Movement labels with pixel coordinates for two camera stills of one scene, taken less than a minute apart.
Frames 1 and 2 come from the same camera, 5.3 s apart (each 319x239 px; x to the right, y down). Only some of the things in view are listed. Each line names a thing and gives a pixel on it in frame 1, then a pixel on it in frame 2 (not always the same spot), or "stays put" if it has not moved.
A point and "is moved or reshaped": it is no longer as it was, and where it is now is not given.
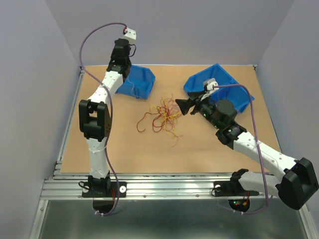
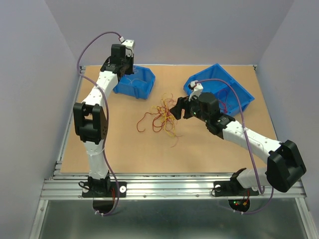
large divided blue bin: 238,95 stays put
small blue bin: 139,83 stays put
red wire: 227,95 is moved or reshaped
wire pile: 131,90 to 131,82
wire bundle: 164,116 stays put
